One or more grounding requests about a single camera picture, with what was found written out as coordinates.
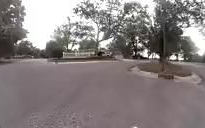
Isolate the row of trees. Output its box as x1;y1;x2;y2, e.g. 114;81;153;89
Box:
43;0;154;60

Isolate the grey asphalt road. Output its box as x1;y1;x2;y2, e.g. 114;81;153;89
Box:
0;58;205;128

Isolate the grass strip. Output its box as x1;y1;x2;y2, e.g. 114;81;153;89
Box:
47;55;115;64

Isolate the white fence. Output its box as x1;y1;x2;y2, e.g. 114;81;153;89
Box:
62;49;97;60

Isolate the pale kerbed traffic island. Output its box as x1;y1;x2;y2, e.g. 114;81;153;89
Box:
128;61;204;85

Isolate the large dark tree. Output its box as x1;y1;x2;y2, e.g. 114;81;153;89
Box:
0;0;29;61

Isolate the tall tree on island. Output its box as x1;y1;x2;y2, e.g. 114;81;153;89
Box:
146;0;194;73

